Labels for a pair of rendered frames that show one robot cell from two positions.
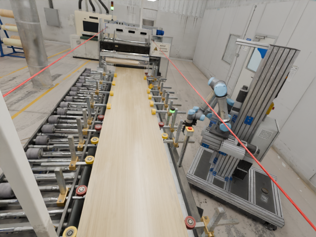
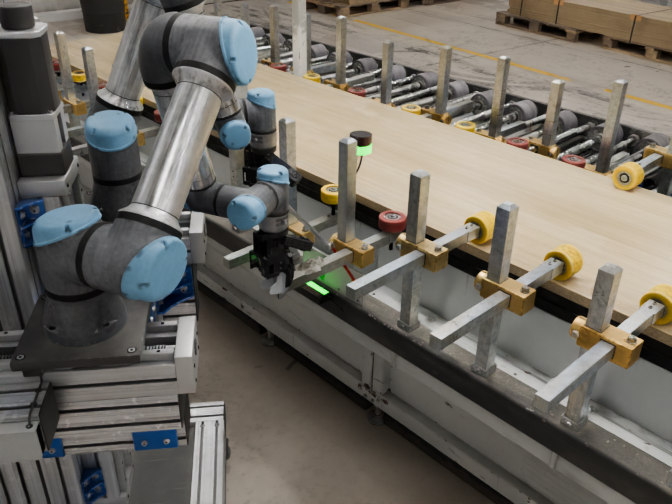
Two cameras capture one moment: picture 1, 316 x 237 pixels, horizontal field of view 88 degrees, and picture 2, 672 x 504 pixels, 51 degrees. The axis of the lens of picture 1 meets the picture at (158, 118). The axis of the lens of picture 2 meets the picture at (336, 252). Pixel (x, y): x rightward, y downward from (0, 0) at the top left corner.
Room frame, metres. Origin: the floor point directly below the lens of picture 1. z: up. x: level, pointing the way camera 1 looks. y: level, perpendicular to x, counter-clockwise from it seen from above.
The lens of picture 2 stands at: (3.33, -1.10, 1.82)
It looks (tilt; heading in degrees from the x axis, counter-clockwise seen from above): 30 degrees down; 150
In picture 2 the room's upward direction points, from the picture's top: 1 degrees clockwise
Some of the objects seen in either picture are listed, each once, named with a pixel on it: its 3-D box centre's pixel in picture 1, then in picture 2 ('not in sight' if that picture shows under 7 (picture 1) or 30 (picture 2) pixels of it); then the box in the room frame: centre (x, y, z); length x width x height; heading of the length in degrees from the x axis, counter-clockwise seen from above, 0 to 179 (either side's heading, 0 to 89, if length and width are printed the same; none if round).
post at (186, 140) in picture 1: (183, 151); (236, 167); (1.35, -0.33, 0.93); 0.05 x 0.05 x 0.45; 13
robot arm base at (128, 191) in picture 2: (221, 126); (119, 189); (1.71, -0.78, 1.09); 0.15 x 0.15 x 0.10
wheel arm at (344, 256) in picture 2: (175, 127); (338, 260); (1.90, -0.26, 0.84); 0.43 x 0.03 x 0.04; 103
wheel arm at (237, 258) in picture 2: (178, 141); (285, 239); (1.66, -0.31, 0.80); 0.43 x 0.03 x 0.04; 103
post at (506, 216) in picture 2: (165, 106); (494, 295); (2.34, -0.09, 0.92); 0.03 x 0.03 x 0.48; 13
